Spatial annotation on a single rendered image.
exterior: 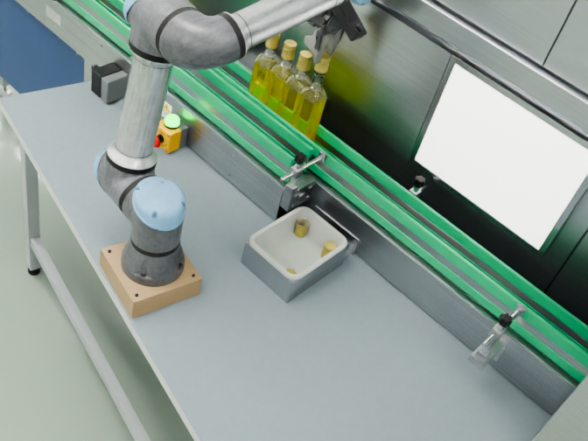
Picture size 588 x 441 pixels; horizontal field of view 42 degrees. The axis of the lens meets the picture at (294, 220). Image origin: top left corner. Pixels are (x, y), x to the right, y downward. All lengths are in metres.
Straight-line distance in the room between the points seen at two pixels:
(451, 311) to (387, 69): 0.64
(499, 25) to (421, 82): 0.25
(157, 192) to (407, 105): 0.70
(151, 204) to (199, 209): 0.43
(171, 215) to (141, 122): 0.21
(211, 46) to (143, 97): 0.24
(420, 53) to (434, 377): 0.79
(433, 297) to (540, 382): 0.33
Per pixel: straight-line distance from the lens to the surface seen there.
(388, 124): 2.09
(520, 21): 1.83
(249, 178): 2.12
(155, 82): 1.65
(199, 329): 1.85
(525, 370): 1.96
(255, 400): 1.76
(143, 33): 1.59
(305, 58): 2.02
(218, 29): 1.51
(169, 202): 1.71
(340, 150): 2.11
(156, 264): 1.80
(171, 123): 2.22
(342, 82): 2.14
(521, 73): 1.84
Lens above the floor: 2.23
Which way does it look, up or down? 44 degrees down
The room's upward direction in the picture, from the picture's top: 17 degrees clockwise
